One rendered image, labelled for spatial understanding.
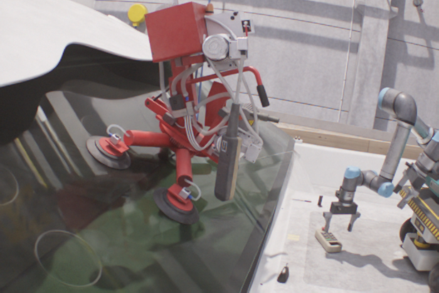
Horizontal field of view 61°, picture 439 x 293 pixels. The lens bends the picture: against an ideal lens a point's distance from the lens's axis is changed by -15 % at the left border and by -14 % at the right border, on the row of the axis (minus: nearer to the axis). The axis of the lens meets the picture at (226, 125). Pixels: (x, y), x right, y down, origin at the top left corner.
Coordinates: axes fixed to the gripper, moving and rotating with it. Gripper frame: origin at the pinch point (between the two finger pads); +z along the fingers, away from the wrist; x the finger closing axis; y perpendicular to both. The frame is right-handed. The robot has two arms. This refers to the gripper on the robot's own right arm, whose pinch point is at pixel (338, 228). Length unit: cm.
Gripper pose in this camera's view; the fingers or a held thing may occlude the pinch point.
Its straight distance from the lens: 210.2
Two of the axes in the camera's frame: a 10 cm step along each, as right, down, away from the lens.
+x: 9.8, 0.9, 1.9
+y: 1.7, 2.4, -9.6
